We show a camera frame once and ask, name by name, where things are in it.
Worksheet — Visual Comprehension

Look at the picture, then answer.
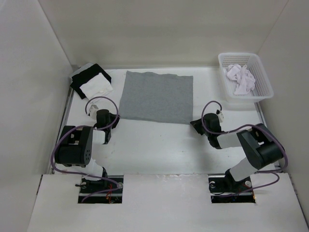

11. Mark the grey tank top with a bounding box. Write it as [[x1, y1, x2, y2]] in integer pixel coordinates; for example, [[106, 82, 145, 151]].
[[119, 71, 194, 124]]

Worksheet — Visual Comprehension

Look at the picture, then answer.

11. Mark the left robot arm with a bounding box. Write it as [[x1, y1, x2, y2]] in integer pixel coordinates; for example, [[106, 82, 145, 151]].
[[54, 105, 120, 193]]

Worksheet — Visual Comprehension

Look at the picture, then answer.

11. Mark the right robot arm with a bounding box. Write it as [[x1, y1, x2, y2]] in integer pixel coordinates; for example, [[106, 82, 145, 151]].
[[190, 113, 286, 192]]

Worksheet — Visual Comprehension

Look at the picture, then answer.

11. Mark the folded white tank top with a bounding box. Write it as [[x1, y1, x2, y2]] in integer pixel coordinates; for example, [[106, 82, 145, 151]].
[[80, 72, 113, 100]]

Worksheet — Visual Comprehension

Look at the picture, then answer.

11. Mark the folded black tank top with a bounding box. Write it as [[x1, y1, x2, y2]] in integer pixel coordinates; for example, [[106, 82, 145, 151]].
[[70, 63, 112, 100]]

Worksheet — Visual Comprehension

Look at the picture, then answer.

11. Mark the pale pink tank top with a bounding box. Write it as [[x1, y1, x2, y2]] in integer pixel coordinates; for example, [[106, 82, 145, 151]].
[[225, 64, 256, 95]]

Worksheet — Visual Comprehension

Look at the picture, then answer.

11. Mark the white plastic basket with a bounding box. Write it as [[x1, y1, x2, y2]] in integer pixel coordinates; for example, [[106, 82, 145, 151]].
[[218, 52, 274, 103]]

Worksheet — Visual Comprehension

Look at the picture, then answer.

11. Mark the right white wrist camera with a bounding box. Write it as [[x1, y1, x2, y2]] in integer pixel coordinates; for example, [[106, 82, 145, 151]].
[[216, 110, 224, 123]]

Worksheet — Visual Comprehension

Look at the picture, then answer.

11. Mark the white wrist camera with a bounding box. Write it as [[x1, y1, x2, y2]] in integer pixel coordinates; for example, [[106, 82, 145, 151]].
[[216, 110, 224, 123], [88, 104, 98, 119]]

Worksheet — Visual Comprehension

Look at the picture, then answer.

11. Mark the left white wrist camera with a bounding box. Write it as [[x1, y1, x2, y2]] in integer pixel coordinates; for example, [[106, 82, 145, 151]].
[[88, 104, 98, 119]]

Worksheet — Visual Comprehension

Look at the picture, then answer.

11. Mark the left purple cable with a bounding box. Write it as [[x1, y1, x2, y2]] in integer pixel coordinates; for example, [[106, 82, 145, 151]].
[[49, 96, 124, 203]]

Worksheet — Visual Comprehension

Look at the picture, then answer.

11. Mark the purple cable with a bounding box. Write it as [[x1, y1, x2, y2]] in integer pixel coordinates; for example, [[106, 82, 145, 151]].
[[49, 96, 124, 203], [201, 101, 288, 198]]

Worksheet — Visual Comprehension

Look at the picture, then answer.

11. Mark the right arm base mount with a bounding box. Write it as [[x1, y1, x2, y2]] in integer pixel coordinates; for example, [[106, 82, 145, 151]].
[[208, 175, 255, 203]]

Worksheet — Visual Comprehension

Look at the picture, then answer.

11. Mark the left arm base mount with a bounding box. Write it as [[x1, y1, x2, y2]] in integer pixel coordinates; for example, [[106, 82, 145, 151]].
[[75, 178, 123, 204]]

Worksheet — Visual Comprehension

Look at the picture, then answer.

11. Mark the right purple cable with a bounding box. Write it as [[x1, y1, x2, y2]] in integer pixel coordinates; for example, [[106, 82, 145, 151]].
[[201, 101, 288, 198]]

